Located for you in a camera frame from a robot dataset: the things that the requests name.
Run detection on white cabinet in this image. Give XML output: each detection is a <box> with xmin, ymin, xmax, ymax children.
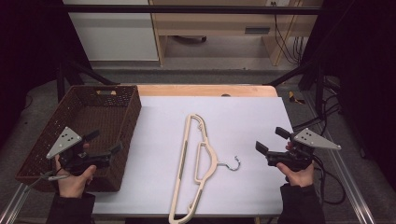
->
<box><xmin>63</xmin><ymin>0</ymin><xmax>160</xmax><ymax>63</ymax></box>

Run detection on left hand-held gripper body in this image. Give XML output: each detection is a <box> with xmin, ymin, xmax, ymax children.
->
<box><xmin>46</xmin><ymin>126</ymin><xmax>113</xmax><ymax>176</ymax></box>

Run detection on person's left hand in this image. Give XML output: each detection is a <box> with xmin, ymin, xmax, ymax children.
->
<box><xmin>54</xmin><ymin>154</ymin><xmax>98</xmax><ymax>199</ymax></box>

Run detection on light wooden desk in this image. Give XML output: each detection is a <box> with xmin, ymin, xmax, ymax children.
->
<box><xmin>148</xmin><ymin>0</ymin><xmax>323</xmax><ymax>67</ymax></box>

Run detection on yellow and black floor object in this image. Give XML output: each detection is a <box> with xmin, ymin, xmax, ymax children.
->
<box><xmin>288</xmin><ymin>91</ymin><xmax>306</xmax><ymax>105</ymax></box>

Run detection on black hanging cables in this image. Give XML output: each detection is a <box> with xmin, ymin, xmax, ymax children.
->
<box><xmin>270</xmin><ymin>1</ymin><xmax>304</xmax><ymax>65</ymax></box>

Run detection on black horizontal frame bar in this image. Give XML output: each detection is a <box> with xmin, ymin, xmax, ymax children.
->
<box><xmin>62</xmin><ymin>4</ymin><xmax>323</xmax><ymax>16</ymax></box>

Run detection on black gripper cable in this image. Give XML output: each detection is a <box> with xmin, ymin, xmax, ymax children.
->
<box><xmin>312</xmin><ymin>154</ymin><xmax>347</xmax><ymax>206</ymax></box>

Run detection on brown woven basket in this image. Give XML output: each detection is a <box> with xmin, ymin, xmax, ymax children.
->
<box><xmin>15</xmin><ymin>84</ymin><xmax>143</xmax><ymax>193</ymax></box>

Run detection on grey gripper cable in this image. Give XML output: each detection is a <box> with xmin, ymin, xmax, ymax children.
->
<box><xmin>23</xmin><ymin>170</ymin><xmax>71</xmax><ymax>191</ymax></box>

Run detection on person's right hand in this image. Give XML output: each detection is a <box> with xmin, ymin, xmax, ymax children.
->
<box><xmin>276</xmin><ymin>162</ymin><xmax>316</xmax><ymax>189</ymax></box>

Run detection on black floor cables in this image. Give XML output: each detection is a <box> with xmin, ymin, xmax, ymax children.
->
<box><xmin>291</xmin><ymin>76</ymin><xmax>343</xmax><ymax>133</ymax></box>

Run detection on white table mat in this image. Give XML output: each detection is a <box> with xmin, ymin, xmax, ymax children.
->
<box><xmin>92</xmin><ymin>95</ymin><xmax>294</xmax><ymax>217</ymax></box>

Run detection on aluminium frame rail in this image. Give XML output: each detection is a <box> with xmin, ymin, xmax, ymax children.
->
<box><xmin>0</xmin><ymin>182</ymin><xmax>33</xmax><ymax>224</ymax></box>
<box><xmin>306</xmin><ymin>92</ymin><xmax>376</xmax><ymax>224</ymax></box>

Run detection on wooden table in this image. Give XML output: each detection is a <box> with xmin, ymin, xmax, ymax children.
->
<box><xmin>120</xmin><ymin>84</ymin><xmax>279</xmax><ymax>98</ymax></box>

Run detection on black metal stand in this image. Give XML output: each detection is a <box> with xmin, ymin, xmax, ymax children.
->
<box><xmin>266</xmin><ymin>60</ymin><xmax>325</xmax><ymax>115</ymax></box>
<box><xmin>56</xmin><ymin>58</ymin><xmax>120</xmax><ymax>102</ymax></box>

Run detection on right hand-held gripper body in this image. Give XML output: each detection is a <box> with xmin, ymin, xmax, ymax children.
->
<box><xmin>266</xmin><ymin>128</ymin><xmax>343</xmax><ymax>172</ymax></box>

